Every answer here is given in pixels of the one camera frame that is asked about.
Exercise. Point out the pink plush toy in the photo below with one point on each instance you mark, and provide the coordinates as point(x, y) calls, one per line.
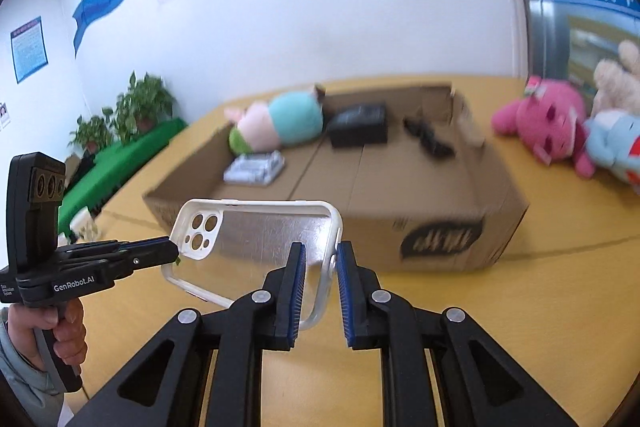
point(550, 117)

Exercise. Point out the beige plush toy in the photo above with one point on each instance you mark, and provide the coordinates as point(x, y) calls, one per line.
point(615, 82)

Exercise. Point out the clear white phone case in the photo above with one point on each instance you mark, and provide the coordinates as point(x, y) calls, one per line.
point(200, 227)

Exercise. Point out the blue framed wall poster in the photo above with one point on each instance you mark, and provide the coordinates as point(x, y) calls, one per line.
point(30, 49)

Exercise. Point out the pink and blue plush pig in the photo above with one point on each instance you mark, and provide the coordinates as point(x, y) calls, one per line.
point(295, 117)

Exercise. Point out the person's left forearm grey sleeve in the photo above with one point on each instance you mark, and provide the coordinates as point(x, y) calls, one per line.
point(25, 387)

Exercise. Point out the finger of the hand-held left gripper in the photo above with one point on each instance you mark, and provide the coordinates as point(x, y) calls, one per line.
point(150, 259)
point(145, 244)

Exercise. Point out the white plastic package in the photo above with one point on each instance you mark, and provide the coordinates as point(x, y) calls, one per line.
point(255, 169)

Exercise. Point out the small wall photos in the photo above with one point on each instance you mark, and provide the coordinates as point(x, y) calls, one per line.
point(4, 116)

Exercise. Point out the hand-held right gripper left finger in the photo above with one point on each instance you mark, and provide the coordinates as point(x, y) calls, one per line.
point(296, 287)

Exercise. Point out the brown cardboard box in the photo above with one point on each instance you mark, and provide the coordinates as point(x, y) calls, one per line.
point(380, 187)

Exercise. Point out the wooden desktop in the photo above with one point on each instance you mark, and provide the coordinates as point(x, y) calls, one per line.
point(500, 307)

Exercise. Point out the small potted green plant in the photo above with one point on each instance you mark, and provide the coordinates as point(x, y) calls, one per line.
point(92, 132)

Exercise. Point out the small brown cardboard carton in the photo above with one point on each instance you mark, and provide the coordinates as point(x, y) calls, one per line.
point(71, 167)

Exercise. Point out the small black object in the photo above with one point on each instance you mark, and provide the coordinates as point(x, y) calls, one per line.
point(430, 139)

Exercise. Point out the person's left hand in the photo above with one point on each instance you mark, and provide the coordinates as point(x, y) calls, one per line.
point(70, 327)

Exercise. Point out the black product box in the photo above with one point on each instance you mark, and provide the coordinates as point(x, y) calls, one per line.
point(357, 124)

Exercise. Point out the green table cloth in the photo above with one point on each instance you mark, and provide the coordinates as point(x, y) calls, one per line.
point(115, 167)

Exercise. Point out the light blue plush toy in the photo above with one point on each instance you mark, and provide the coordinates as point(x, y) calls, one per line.
point(612, 137)

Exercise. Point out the large potted green plant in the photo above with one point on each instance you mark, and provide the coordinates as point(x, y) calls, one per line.
point(145, 104)

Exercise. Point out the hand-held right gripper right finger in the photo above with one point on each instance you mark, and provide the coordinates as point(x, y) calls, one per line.
point(345, 292)

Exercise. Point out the small white object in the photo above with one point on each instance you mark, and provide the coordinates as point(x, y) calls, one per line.
point(84, 224)

